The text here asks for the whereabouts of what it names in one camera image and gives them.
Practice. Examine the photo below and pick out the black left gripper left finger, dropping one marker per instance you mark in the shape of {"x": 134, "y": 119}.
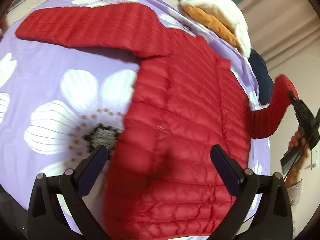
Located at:
{"x": 45, "y": 216}

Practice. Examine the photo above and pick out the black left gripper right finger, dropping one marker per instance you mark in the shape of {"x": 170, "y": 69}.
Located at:
{"x": 273, "y": 218}

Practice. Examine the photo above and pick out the red quilted down jacket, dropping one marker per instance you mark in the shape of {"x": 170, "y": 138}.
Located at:
{"x": 182, "y": 100}

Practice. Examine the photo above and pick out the right forearm grey sleeve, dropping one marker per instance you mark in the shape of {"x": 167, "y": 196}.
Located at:
{"x": 294, "y": 193}

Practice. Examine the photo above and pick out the navy blue folded garment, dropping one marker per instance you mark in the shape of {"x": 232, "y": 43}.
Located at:
{"x": 260, "y": 71}

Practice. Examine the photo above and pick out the beige curtain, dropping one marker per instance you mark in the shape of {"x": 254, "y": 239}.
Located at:
{"x": 286, "y": 34}

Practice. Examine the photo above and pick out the purple floral bed sheet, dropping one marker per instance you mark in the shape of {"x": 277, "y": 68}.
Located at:
{"x": 30, "y": 77}

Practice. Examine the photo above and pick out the orange folded garment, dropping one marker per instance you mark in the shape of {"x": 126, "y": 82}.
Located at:
{"x": 212, "y": 23}

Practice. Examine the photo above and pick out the white fleece garment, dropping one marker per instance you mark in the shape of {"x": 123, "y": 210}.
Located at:
{"x": 228, "y": 13}

